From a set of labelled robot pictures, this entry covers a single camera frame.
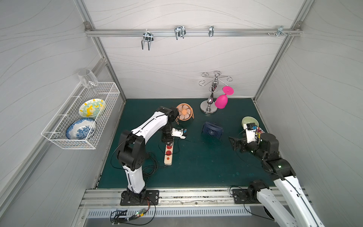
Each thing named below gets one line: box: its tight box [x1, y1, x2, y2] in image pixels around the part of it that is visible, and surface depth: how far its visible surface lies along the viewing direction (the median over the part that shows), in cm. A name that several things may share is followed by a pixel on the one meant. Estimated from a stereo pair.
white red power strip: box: [164, 141, 174, 166], surface depth 88 cm
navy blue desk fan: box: [201, 121, 224, 140], surface depth 95 cm
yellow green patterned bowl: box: [78, 98, 106, 119], surface depth 71 cm
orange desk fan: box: [174, 103, 195, 125], surface depth 104 cm
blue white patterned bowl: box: [65, 118, 97, 140], surface depth 63 cm
